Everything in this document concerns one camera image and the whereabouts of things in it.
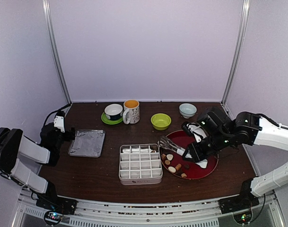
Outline white metal tongs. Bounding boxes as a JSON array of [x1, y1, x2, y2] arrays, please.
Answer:
[[157, 122, 209, 169]]

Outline right aluminium frame post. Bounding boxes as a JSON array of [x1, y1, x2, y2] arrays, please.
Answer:
[[221, 0, 251, 106]]

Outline aluminium front rail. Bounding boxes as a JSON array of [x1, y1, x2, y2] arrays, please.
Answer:
[[11, 195, 284, 227]]

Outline left aluminium frame post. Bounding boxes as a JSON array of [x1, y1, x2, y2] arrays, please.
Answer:
[[42, 0, 71, 104]]

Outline red round tray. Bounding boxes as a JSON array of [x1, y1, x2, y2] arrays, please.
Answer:
[[159, 130, 219, 180]]

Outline silver divided tin box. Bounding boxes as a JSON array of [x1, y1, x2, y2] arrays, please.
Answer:
[[119, 144, 163, 185]]

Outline brown cylinder chocolate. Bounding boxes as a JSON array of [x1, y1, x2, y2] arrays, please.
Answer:
[[175, 164, 182, 171]]

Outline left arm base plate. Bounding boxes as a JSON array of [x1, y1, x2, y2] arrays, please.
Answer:
[[36, 194, 77, 215]]

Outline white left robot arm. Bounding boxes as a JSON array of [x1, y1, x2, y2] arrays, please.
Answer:
[[0, 110, 75, 210]]

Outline green saucer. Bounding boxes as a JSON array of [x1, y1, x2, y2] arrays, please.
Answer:
[[101, 113, 123, 125]]

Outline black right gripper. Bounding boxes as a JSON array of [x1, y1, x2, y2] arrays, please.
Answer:
[[182, 131, 232, 164]]

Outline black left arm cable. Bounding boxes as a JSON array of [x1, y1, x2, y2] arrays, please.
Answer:
[[42, 104, 71, 130]]

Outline aluminium frame post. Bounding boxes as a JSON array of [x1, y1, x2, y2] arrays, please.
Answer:
[[42, 0, 71, 104], [221, 0, 251, 106]]

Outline pale blue ceramic bowl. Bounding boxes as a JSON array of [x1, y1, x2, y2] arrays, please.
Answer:
[[179, 103, 197, 119]]

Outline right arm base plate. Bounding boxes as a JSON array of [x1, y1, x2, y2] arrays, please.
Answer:
[[219, 195, 259, 214]]

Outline bunny print tin lid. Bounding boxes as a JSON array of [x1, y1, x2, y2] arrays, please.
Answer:
[[68, 130, 106, 158]]

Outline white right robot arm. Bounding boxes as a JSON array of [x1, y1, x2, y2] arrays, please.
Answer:
[[181, 107, 288, 209]]

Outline dark white-lined cup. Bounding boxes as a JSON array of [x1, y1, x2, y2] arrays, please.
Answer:
[[104, 104, 123, 120]]

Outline lime green bowl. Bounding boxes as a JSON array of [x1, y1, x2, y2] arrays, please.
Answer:
[[151, 113, 171, 131]]

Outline white patterned mug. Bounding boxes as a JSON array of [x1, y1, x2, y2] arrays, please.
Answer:
[[122, 100, 140, 124]]

